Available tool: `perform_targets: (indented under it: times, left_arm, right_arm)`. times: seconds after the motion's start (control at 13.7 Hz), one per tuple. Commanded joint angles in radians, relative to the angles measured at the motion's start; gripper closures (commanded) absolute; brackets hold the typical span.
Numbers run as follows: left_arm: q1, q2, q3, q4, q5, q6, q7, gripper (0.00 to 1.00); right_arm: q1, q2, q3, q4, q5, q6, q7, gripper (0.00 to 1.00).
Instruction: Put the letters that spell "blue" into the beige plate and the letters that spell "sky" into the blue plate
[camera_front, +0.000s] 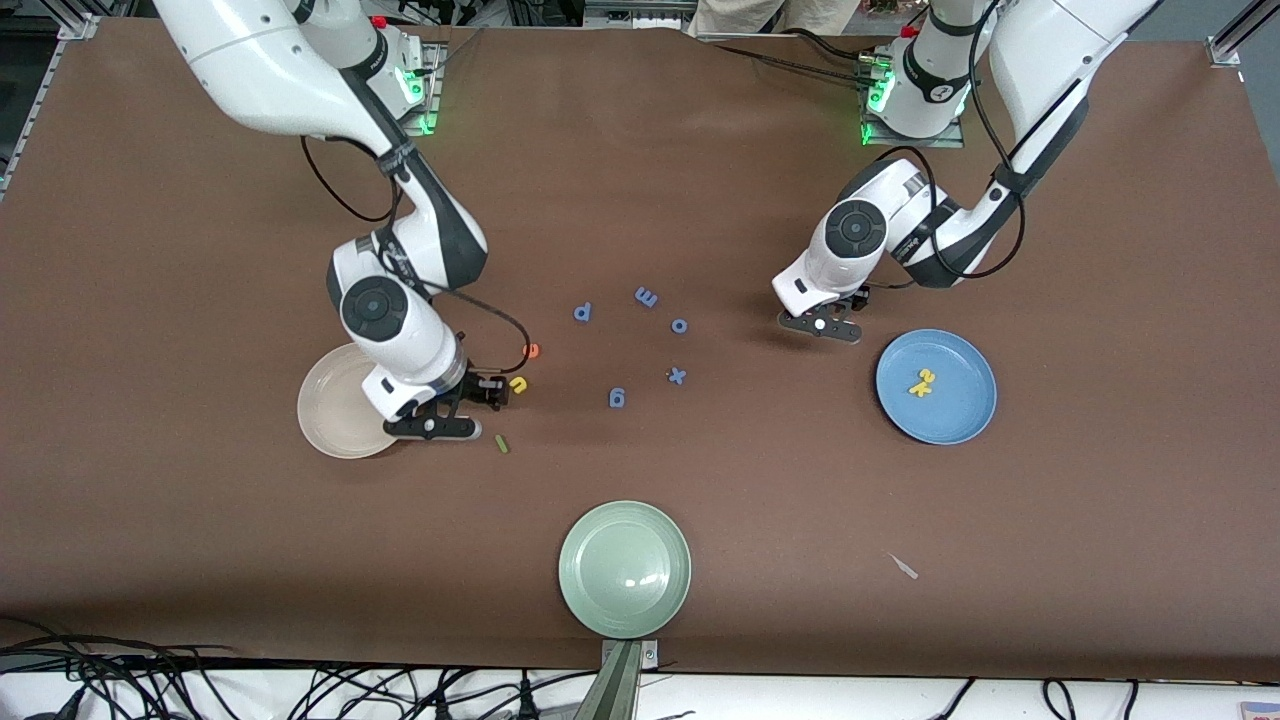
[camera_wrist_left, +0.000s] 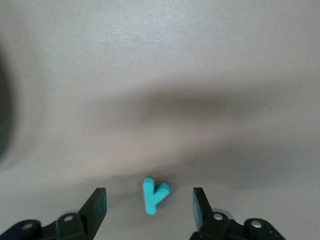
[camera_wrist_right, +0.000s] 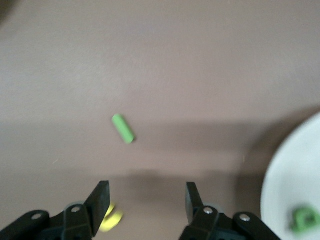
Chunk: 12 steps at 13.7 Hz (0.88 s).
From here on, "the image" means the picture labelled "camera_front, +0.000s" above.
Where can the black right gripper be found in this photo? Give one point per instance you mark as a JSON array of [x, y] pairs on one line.
[[477, 386]]

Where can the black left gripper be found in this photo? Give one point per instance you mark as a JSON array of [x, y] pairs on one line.
[[858, 299]]

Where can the yellow foam letter k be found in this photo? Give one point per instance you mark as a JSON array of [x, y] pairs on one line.
[[916, 389]]

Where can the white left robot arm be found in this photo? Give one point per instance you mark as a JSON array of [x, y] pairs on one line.
[[855, 235]]

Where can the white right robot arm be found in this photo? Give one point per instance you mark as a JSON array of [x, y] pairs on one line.
[[260, 70]]

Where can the beige round plate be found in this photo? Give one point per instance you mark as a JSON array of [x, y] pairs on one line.
[[335, 410]]

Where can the blue foam letter p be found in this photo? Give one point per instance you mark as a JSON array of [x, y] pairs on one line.
[[578, 314]]

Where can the blue round plate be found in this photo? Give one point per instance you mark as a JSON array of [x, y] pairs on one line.
[[950, 410]]

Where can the blue foam letter x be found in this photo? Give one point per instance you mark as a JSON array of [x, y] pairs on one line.
[[677, 376]]

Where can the blue foam letter m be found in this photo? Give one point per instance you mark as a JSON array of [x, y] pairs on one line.
[[646, 297]]

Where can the green round plate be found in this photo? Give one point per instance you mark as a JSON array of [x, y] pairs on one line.
[[625, 570]]

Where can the white tape scrap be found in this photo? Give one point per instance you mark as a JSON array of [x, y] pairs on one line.
[[905, 568]]

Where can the person in beige trousers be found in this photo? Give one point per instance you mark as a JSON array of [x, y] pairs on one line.
[[760, 12]]

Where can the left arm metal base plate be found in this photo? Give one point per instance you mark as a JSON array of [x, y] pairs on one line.
[[915, 143]]

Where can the metal camera post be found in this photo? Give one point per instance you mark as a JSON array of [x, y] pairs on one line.
[[618, 685]]

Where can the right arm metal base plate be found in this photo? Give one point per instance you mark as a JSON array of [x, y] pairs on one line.
[[432, 100]]

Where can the aluminium frame rail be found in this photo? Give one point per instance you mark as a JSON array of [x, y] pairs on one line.
[[1225, 45], [45, 100]]

